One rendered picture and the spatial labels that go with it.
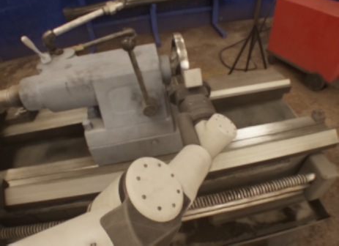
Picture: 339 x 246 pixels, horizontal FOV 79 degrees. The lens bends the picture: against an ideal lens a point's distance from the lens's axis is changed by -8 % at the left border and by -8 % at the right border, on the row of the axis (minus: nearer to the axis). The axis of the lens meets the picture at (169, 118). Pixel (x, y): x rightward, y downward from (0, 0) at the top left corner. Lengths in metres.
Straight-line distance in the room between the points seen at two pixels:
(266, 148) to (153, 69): 0.48
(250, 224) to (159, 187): 0.94
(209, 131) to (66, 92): 0.44
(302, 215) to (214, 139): 0.88
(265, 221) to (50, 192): 0.93
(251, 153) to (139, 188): 0.62
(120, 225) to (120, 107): 0.51
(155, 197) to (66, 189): 0.61
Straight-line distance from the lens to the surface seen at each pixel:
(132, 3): 3.26
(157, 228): 0.25
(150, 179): 0.26
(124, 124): 0.72
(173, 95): 0.61
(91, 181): 0.81
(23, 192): 0.92
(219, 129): 0.45
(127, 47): 0.54
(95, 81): 0.68
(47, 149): 1.17
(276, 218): 1.22
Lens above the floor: 1.48
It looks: 44 degrees down
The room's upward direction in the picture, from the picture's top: 7 degrees counter-clockwise
